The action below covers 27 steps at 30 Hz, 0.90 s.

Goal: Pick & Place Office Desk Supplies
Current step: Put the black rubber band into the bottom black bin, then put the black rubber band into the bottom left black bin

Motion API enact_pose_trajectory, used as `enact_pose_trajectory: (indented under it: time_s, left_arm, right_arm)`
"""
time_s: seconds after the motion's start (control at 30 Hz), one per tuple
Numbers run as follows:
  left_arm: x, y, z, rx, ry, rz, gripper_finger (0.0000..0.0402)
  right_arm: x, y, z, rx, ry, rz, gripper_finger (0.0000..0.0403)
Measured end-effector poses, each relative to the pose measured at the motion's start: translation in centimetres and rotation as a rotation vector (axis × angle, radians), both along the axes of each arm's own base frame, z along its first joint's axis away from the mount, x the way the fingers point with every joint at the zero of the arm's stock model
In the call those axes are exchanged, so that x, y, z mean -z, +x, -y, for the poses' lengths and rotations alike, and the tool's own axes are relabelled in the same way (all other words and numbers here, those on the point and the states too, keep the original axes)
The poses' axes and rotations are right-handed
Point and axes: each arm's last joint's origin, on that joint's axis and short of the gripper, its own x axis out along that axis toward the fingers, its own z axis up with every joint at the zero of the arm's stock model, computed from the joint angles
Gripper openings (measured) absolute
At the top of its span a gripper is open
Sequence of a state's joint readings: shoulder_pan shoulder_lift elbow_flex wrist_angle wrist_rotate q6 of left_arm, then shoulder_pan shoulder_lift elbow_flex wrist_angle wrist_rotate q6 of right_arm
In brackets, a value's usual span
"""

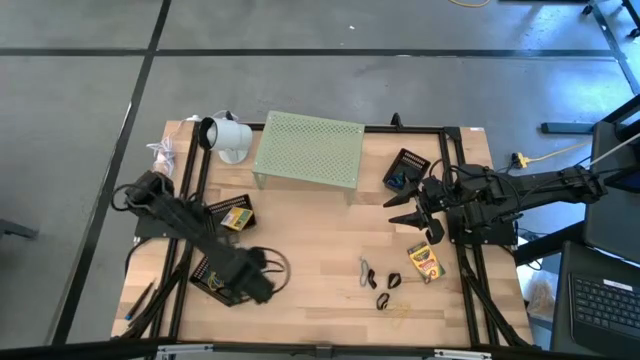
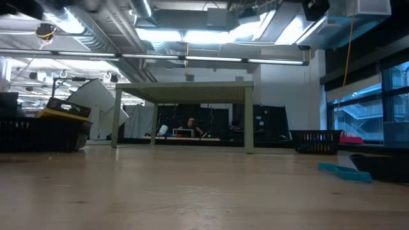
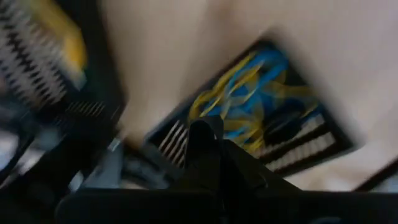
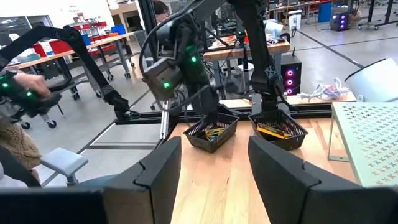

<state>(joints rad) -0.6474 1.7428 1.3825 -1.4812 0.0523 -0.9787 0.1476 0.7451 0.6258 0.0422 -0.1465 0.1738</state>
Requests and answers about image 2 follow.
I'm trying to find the green perforated metal shelf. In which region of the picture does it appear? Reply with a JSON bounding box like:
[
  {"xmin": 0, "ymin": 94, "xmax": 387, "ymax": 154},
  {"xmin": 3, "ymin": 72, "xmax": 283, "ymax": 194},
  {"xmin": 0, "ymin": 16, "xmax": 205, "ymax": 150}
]
[{"xmin": 111, "ymin": 80, "xmax": 256, "ymax": 155}]

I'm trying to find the black slotted plastic basket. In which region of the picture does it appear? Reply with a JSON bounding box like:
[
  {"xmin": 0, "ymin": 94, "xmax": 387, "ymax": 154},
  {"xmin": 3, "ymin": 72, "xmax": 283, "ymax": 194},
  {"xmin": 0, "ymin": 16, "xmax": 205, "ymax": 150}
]
[
  {"xmin": 289, "ymin": 129, "xmax": 343, "ymax": 155},
  {"xmin": 0, "ymin": 116, "xmax": 93, "ymax": 153}
]

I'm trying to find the yellow crayon box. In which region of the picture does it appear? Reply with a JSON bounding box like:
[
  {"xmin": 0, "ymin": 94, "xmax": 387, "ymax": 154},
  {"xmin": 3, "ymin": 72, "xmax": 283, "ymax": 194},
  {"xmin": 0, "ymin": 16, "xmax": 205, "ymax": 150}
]
[{"xmin": 36, "ymin": 96, "xmax": 93, "ymax": 122}]

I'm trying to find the teal silicone wristband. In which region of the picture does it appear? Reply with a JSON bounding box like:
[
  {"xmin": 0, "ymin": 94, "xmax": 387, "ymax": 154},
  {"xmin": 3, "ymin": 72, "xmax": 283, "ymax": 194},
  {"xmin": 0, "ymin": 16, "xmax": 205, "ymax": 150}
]
[{"xmin": 317, "ymin": 162, "xmax": 374, "ymax": 183}]

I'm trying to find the black partition curtain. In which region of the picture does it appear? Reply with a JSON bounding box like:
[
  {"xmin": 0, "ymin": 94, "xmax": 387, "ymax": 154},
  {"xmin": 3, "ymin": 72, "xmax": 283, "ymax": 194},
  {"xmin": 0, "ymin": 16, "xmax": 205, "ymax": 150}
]
[{"xmin": 158, "ymin": 104, "xmax": 230, "ymax": 139}]

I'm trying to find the wooden background table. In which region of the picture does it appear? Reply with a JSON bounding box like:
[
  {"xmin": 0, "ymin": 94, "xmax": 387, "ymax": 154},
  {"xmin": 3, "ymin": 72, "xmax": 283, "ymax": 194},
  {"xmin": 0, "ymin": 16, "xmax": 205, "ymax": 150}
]
[{"xmin": 140, "ymin": 135, "xmax": 222, "ymax": 143}]

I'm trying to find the long ceiling light bar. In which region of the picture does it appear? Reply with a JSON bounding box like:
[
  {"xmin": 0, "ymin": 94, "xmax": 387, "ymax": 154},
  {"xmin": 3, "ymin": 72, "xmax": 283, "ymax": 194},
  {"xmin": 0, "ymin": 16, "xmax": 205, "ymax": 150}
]
[{"xmin": 0, "ymin": 47, "xmax": 310, "ymax": 66}]

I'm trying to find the grey cloth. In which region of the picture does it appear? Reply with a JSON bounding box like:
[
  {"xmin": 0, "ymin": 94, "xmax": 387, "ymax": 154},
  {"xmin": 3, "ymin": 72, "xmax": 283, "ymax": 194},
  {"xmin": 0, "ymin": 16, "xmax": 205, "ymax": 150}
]
[{"xmin": 123, "ymin": 104, "xmax": 155, "ymax": 139}]

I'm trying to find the red bag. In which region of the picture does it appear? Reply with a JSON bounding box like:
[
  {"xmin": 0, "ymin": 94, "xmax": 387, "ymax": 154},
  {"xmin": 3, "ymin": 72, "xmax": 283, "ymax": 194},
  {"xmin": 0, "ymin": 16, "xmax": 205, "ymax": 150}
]
[{"xmin": 339, "ymin": 130, "xmax": 365, "ymax": 145}]

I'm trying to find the black light stand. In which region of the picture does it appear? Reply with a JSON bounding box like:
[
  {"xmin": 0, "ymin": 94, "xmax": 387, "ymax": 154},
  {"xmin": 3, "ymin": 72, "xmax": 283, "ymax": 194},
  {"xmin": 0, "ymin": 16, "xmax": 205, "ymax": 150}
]
[{"xmin": 49, "ymin": 75, "xmax": 88, "ymax": 119}]

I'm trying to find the black screen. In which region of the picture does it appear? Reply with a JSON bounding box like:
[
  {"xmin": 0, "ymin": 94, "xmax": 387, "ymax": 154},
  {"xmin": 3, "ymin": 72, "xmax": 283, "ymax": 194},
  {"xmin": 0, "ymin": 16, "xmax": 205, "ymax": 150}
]
[{"xmin": 0, "ymin": 91, "xmax": 20, "ymax": 118}]

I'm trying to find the white ceiling unit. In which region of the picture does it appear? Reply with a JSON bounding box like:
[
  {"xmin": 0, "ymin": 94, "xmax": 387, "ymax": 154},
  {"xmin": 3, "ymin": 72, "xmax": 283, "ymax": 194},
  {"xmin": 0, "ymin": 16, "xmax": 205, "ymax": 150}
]
[{"xmin": 344, "ymin": 0, "xmax": 392, "ymax": 17}]

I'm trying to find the white frame box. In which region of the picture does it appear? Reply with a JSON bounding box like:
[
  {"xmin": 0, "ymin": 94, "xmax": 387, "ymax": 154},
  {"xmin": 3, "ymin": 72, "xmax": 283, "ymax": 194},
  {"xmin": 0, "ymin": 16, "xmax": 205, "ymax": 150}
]
[{"xmin": 172, "ymin": 128, "xmax": 195, "ymax": 137}]

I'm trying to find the yellow hanging cord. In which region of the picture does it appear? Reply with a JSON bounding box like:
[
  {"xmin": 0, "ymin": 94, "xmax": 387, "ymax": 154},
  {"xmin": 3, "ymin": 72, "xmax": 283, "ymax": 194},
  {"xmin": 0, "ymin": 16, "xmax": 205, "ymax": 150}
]
[{"xmin": 341, "ymin": 0, "xmax": 357, "ymax": 88}]

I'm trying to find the black yellow cable reel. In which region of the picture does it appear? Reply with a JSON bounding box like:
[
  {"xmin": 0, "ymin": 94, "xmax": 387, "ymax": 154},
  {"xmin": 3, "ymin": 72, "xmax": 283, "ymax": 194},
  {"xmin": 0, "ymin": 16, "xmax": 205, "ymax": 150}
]
[{"xmin": 34, "ymin": 22, "xmax": 59, "ymax": 44}]

